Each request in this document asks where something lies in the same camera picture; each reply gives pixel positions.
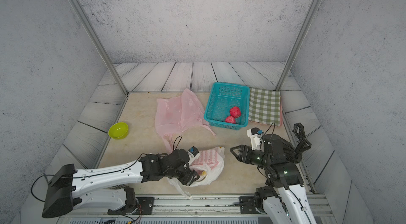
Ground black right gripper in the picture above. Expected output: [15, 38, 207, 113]
[230, 144, 271, 170]

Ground pink white striped bag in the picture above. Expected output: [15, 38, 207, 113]
[166, 146, 226, 199]

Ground pink plastic bag apple print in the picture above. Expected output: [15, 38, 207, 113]
[155, 89, 216, 153]

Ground red apple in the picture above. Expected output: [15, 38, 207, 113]
[225, 116, 236, 124]
[229, 107, 242, 118]

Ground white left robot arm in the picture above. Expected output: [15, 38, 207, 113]
[41, 147, 200, 219]

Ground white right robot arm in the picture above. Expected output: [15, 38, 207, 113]
[230, 123, 316, 224]

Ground black plastic bag knotted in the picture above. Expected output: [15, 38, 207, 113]
[284, 122, 312, 164]

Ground green white checkered cloth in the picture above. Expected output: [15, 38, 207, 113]
[248, 88, 283, 127]

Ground green plastic bowl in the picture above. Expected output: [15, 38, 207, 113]
[108, 122, 129, 139]

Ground teal plastic perforated basket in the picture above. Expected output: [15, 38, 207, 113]
[204, 82, 250, 131]

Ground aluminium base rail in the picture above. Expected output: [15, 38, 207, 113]
[56, 193, 334, 224]

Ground left aluminium frame post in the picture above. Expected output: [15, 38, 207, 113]
[68, 0, 129, 96]

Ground aluminium frame post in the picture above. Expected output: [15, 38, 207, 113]
[276, 0, 322, 91]
[68, 0, 129, 96]

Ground right aluminium frame post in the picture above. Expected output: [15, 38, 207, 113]
[276, 0, 322, 91]

